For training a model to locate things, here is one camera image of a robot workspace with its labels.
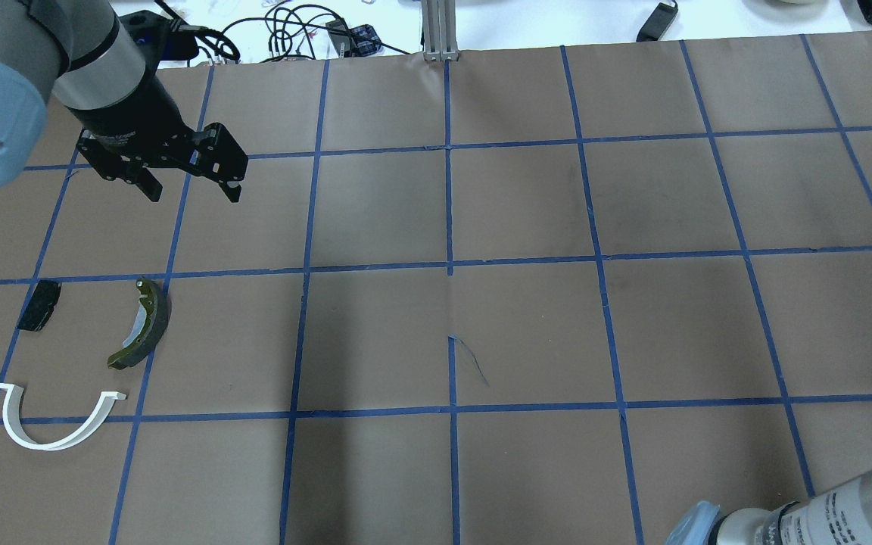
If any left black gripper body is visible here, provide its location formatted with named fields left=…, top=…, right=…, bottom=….
left=71, top=72, right=248, bottom=184

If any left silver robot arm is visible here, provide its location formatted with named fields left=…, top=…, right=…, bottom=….
left=0, top=1, right=248, bottom=203

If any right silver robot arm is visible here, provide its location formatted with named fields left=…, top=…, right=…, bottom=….
left=665, top=470, right=872, bottom=544

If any olive green brake shoe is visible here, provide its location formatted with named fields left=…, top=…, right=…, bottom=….
left=107, top=276, right=172, bottom=370

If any black brake pad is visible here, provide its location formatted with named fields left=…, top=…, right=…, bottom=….
left=15, top=279, right=62, bottom=332

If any black power adapter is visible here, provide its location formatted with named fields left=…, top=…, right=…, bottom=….
left=634, top=1, right=679, bottom=42

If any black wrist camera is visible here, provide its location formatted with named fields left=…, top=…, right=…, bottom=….
left=118, top=10, right=198, bottom=69

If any aluminium frame post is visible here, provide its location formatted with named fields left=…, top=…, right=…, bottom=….
left=419, top=0, right=459, bottom=62

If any white curved plastic bracket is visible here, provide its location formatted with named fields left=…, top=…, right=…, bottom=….
left=0, top=382, right=128, bottom=452

